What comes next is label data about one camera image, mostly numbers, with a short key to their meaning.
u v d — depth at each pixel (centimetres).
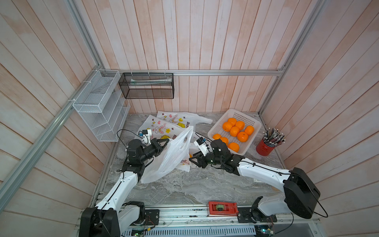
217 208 72
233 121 109
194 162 75
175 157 76
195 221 73
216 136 98
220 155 63
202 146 72
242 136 100
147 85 104
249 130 101
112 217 39
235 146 97
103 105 72
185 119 114
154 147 69
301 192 42
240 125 106
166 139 76
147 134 73
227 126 104
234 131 102
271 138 86
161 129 104
